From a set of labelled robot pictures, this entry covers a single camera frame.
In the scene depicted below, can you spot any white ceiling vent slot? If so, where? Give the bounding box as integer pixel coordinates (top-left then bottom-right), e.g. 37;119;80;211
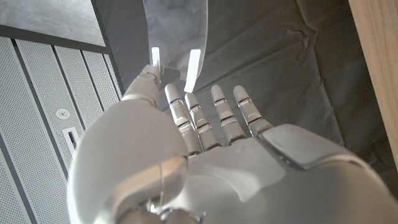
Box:
62;126;82;157

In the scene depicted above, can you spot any round white ceiling fixture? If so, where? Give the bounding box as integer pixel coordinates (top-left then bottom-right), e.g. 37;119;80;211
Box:
55;108;71;120

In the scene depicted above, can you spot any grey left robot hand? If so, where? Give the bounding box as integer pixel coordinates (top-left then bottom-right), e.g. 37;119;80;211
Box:
67;64;398;224

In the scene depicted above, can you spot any clear plastic screen protector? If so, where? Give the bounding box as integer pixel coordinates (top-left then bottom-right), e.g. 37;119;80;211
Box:
142;0;208;93

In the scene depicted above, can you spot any black curtain backdrop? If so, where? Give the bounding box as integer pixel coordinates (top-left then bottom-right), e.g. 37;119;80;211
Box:
93;0;398;200

